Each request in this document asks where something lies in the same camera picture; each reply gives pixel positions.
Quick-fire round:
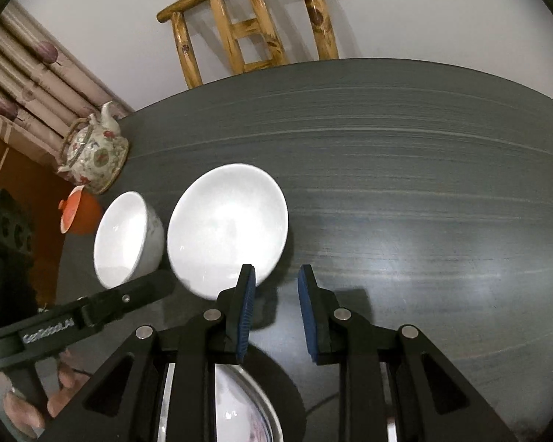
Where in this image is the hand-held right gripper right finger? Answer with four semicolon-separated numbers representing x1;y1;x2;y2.
297;264;519;442

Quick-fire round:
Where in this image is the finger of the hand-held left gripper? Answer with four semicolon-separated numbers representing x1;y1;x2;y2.
80;269;176;327

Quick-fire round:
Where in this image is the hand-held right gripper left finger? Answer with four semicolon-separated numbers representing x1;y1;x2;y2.
51;263;257;442

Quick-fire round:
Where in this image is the plain white bowl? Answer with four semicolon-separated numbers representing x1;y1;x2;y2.
93;191;166;290

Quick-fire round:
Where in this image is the small white plate pink flower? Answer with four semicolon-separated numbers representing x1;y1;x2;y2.
214;362;285;442

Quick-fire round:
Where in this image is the white bowl pink patterned outside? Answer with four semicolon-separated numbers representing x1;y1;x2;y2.
167;163;289;300

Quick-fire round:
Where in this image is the person's left hand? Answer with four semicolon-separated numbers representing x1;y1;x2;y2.
2;350;93;438

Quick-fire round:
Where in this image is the orange lidded teacup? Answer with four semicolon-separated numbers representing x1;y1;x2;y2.
58;185;104;235

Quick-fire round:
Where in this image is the floral ceramic teapot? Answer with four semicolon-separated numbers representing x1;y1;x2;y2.
55;100;131;195

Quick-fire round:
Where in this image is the brown wooden door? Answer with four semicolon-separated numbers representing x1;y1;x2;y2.
0;129;81;249

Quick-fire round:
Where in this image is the beige patterned curtain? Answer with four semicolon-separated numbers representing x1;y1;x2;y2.
0;0;134;166

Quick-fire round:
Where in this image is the bamboo chair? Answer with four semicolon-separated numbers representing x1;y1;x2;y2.
157;0;339;89

